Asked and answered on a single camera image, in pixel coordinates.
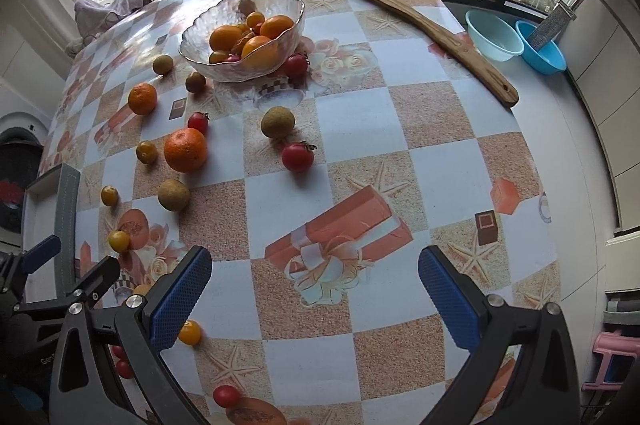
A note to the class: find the brown longan behind bowl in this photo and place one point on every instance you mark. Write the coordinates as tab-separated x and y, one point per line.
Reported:
163	64

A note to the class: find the large mandarin orange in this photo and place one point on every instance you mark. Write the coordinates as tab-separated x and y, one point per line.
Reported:
185	150

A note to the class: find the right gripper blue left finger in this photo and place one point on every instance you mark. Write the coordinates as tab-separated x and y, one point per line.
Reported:
173	297

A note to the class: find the pink plastic stool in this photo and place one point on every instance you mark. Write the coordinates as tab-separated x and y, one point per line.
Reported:
617	354

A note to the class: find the washing machine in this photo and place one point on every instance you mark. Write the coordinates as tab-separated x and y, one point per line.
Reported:
23	131

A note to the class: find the blue plastic basin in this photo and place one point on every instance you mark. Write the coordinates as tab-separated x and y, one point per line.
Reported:
546	60

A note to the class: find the red cherry tomato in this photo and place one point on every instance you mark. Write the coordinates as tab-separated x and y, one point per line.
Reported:
298	157
226	396
199	121
295	67

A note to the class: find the small mandarin orange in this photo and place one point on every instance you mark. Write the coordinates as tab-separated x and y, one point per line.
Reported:
142	99

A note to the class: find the clear glass fruit bowl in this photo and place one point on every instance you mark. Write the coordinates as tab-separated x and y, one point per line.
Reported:
239	40

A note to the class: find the checkered fruit tablecloth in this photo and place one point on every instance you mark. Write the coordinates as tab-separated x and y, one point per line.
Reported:
314	304

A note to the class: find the light teal plastic basin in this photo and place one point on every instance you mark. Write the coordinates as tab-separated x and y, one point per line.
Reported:
494	38

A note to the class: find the long wooden board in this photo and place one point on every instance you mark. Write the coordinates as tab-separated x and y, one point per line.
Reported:
463	52

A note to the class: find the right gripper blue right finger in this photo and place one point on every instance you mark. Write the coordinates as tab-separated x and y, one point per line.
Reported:
454	295

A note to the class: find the brown longan fruit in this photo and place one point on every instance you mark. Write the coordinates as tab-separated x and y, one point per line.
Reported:
277	122

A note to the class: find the brown longan near tray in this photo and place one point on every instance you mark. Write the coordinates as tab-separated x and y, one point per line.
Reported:
173	195

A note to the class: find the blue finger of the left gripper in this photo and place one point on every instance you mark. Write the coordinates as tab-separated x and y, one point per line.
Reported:
97	281
40	254

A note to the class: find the dark longan beside bowl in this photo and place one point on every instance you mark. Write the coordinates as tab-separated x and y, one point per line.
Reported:
195	83

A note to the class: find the white tray box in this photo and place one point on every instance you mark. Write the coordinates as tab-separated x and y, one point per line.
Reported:
49	208

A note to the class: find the yellow cherry tomato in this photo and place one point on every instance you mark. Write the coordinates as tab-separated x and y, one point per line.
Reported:
191	333
109	196
146	152
119	241

